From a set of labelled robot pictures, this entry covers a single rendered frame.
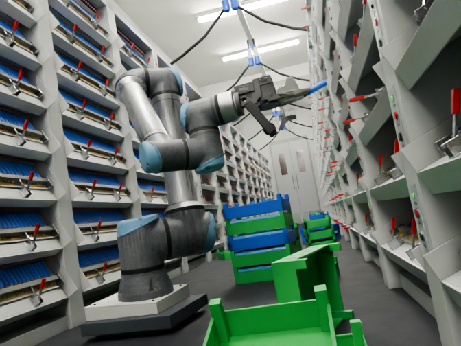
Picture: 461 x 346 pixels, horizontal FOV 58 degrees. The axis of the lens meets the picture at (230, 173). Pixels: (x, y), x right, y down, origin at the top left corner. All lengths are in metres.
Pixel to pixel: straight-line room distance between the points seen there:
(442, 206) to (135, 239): 0.96
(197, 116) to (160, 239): 0.46
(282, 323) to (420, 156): 0.38
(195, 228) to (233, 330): 0.74
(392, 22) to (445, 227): 0.38
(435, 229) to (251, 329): 0.37
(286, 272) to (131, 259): 0.67
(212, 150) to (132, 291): 0.56
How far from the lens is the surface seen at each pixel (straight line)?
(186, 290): 1.59
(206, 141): 1.18
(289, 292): 0.94
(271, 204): 2.03
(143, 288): 1.44
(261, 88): 1.22
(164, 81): 1.66
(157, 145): 1.15
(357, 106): 1.54
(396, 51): 0.85
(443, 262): 0.82
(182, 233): 1.46
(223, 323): 0.76
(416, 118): 0.83
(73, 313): 1.82
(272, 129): 1.18
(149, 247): 1.44
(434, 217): 0.82
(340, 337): 0.89
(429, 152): 0.82
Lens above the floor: 0.30
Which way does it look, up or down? 7 degrees up
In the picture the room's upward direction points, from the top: 9 degrees counter-clockwise
